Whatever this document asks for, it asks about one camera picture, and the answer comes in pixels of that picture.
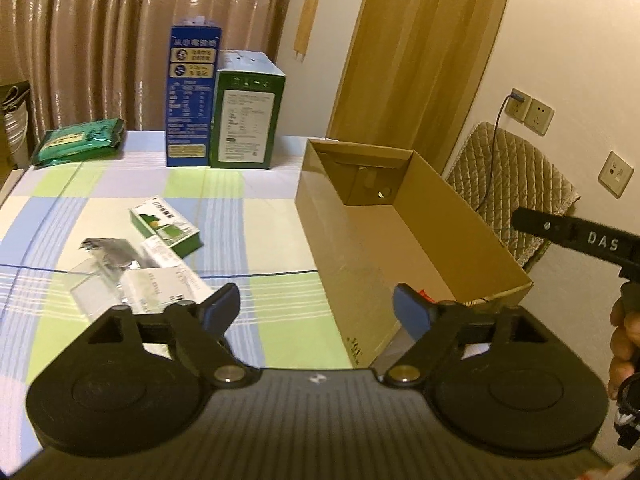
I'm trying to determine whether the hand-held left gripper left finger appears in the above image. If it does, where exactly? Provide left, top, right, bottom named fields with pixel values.
left=85, top=282, right=248, bottom=389

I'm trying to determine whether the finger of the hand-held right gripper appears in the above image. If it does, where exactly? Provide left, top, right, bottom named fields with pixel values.
left=511, top=206, right=640, bottom=281

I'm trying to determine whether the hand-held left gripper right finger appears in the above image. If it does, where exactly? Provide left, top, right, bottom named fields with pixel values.
left=377, top=284, right=553, bottom=389

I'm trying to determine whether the brown cardboard box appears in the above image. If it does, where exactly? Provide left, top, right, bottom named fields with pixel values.
left=295, top=138, right=534, bottom=369

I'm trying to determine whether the clear plastic package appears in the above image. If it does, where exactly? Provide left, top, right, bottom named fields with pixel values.
left=65, top=255, right=147, bottom=319

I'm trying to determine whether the checked cloth covered desktop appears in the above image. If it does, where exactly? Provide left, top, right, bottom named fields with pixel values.
left=0, top=130, right=401, bottom=461

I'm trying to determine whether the person's right hand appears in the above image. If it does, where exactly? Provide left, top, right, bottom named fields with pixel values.
left=607, top=282, right=640, bottom=402

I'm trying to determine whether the quilted beige chair cushion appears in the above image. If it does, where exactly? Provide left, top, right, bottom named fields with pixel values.
left=442, top=121, right=581, bottom=268

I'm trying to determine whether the small green and white box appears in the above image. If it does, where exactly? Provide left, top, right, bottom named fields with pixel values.
left=129, top=195, right=202, bottom=256

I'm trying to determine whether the tall green carton box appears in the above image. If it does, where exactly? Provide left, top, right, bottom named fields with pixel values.
left=209, top=50, right=287, bottom=170

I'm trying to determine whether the tall blue milk carton box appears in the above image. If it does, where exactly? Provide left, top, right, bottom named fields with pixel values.
left=165, top=14, right=222, bottom=168

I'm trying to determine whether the green plastic packet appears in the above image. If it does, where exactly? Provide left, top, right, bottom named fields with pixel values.
left=30, top=118, right=126, bottom=167

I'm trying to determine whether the dark bag with metal items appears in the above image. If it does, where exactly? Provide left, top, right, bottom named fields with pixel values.
left=0, top=80, right=34, bottom=169

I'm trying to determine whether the shiny beige curtain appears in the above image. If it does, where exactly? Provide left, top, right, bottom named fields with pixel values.
left=0, top=0, right=302, bottom=134

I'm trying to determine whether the beige round-port wall socket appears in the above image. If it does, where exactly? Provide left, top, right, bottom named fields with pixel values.
left=598, top=151, right=635, bottom=199

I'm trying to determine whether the beige wall socket with plug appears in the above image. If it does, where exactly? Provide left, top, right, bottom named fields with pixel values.
left=505, top=88, right=532, bottom=124

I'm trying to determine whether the small wooden wall strip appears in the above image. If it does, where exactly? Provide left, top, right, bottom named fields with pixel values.
left=292, top=0, right=320, bottom=65

